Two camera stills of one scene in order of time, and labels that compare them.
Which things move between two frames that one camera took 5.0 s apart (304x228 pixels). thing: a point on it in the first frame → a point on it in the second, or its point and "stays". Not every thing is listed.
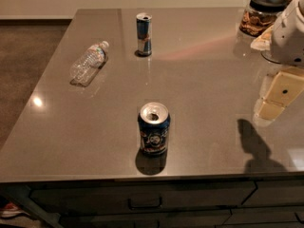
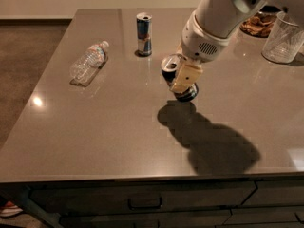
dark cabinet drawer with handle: (142, 196) stays
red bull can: (143, 22) stays
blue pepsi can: (154, 126) → (169, 67)
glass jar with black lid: (261, 12) stays
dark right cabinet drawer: (276, 193) stays
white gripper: (289, 40) → (199, 42)
